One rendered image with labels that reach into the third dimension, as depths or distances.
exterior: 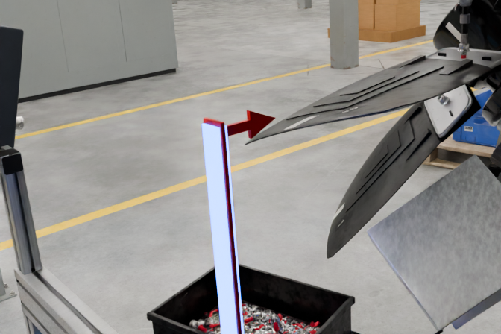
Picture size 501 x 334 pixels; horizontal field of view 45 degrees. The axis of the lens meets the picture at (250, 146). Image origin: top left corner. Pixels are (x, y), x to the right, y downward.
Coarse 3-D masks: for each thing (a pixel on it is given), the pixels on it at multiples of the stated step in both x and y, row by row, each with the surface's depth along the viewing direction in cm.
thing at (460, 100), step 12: (456, 96) 77; (468, 96) 75; (432, 108) 81; (444, 108) 78; (456, 108) 76; (468, 108) 74; (432, 120) 80; (444, 120) 77; (456, 120) 75; (444, 132) 76
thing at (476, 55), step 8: (448, 48) 73; (456, 48) 72; (432, 56) 71; (440, 56) 71; (448, 56) 70; (456, 56) 70; (472, 56) 69; (480, 56) 68; (488, 56) 68; (496, 56) 67; (480, 64) 65; (488, 64) 64; (496, 64) 65
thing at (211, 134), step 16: (208, 128) 48; (208, 144) 48; (208, 160) 49; (208, 176) 50; (208, 192) 50; (224, 192) 49; (224, 208) 49; (224, 224) 50; (224, 240) 50; (224, 256) 51; (224, 272) 51; (224, 288) 52; (224, 304) 53; (224, 320) 53
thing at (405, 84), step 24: (384, 72) 67; (408, 72) 64; (432, 72) 63; (456, 72) 61; (480, 72) 61; (336, 96) 63; (360, 96) 59; (384, 96) 56; (408, 96) 54; (432, 96) 52; (288, 120) 62; (312, 120) 54; (336, 120) 50
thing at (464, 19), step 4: (464, 8) 67; (468, 8) 67; (464, 12) 67; (468, 12) 67; (460, 16) 67; (464, 16) 67; (468, 16) 67; (460, 20) 67; (464, 20) 67; (468, 20) 67; (464, 24) 67; (464, 28) 67; (464, 32) 67; (464, 36) 68; (464, 40) 68
